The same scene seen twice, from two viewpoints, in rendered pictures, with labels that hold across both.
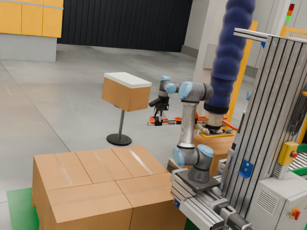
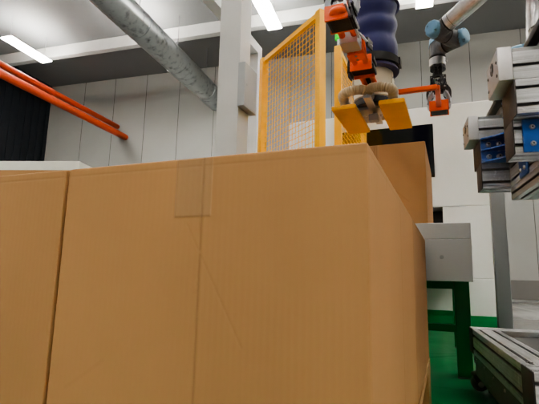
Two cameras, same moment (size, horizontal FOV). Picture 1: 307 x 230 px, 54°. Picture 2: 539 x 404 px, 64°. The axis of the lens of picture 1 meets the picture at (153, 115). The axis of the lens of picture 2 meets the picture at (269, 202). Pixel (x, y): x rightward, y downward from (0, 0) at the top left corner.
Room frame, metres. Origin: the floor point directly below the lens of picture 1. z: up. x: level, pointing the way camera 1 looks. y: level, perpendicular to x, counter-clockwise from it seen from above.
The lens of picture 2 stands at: (1.44, 0.85, 0.41)
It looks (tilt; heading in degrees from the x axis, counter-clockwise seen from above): 9 degrees up; 325
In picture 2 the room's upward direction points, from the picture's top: 1 degrees clockwise
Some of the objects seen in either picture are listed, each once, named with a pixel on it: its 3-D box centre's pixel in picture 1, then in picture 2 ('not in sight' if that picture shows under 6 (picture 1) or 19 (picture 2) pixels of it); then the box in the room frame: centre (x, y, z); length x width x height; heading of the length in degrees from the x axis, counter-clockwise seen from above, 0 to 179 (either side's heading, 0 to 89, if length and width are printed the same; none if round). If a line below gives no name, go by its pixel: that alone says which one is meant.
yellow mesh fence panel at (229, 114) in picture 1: (227, 105); (286, 179); (3.72, -0.90, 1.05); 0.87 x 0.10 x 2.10; 175
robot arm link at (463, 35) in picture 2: not in sight; (453, 38); (2.47, -0.90, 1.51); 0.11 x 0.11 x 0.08; 87
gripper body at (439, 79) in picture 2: not in sight; (438, 78); (2.56, -0.91, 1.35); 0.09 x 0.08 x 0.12; 122
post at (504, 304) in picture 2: not in sight; (500, 260); (2.46, -1.19, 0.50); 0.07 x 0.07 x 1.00; 33
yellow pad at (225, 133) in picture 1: (217, 133); (396, 111); (2.56, -0.59, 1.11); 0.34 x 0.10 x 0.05; 122
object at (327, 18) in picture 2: (156, 120); (338, 18); (2.33, -0.03, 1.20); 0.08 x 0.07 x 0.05; 122
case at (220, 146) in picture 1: (221, 159); (385, 204); (2.76, -0.75, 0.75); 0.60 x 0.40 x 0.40; 122
